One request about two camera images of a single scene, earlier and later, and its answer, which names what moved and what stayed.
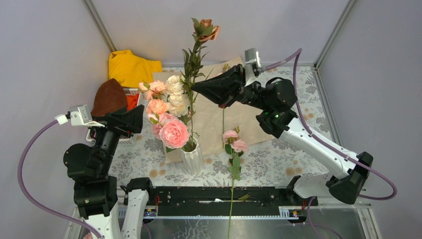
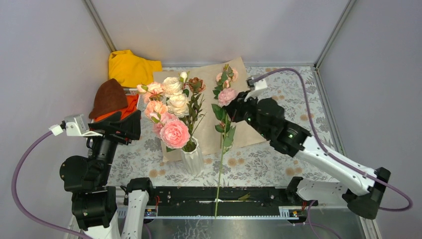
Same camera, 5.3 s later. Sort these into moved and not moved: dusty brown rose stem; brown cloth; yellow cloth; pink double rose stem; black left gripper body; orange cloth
Moved: pink double rose stem; dusty brown rose stem
Not moved: black left gripper body; orange cloth; yellow cloth; brown cloth
